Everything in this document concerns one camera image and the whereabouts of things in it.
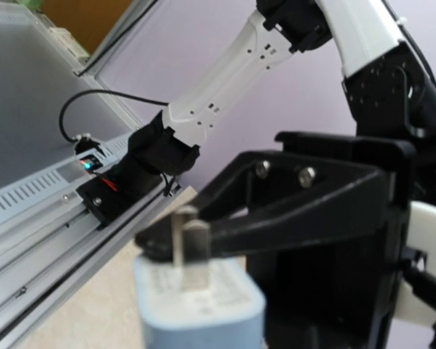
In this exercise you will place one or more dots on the aluminium front rail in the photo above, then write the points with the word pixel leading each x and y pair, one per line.
pixel 50 243

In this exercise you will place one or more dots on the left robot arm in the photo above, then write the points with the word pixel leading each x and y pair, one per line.
pixel 185 38

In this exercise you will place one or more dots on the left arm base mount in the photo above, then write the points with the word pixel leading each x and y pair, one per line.
pixel 109 194

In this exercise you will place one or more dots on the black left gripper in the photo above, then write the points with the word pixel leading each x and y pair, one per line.
pixel 323 223

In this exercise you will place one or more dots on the small blue plug adapter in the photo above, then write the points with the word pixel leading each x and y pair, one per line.
pixel 196 301

